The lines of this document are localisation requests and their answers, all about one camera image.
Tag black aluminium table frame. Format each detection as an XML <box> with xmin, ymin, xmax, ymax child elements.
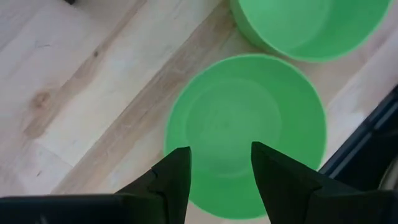
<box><xmin>318</xmin><ymin>85</ymin><xmax>398</xmax><ymax>192</ymax></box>

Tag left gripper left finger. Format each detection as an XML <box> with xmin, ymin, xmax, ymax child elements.
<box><xmin>116</xmin><ymin>146</ymin><xmax>192</xmax><ymax>224</ymax></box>

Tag green plastic mini bowl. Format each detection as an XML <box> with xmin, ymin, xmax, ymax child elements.
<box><xmin>229</xmin><ymin>0</ymin><xmax>394</xmax><ymax>63</ymax></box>
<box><xmin>164</xmin><ymin>53</ymin><xmax>327</xmax><ymax>220</ymax></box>

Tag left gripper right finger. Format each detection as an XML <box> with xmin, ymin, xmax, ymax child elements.
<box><xmin>251</xmin><ymin>141</ymin><xmax>324</xmax><ymax>224</ymax></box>

